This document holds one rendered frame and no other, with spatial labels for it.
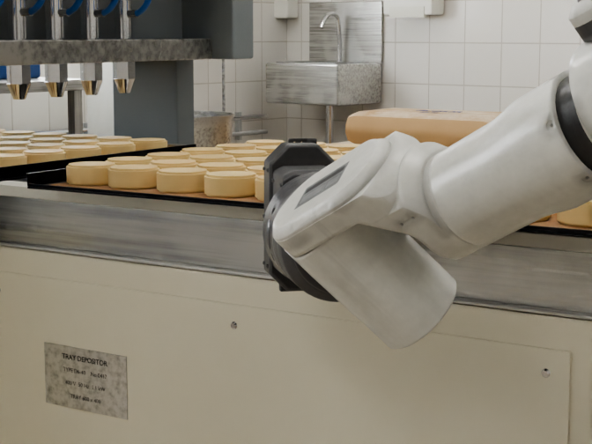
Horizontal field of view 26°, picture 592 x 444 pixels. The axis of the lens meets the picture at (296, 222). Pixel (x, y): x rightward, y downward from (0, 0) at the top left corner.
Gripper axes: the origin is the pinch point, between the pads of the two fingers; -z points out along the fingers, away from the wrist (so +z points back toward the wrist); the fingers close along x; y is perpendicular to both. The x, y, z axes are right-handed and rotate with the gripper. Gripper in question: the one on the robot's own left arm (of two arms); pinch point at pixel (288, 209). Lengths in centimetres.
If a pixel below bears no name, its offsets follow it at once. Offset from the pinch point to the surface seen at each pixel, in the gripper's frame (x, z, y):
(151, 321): -12.7, -15.5, 10.0
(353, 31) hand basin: 16, -523, -147
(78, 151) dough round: 0.9, -46.5, 15.1
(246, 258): -5.7, -8.9, 2.0
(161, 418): -22.2, -14.8, 9.3
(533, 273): -4.1, 11.2, -17.6
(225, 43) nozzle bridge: 13, -68, -6
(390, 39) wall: 12, -508, -162
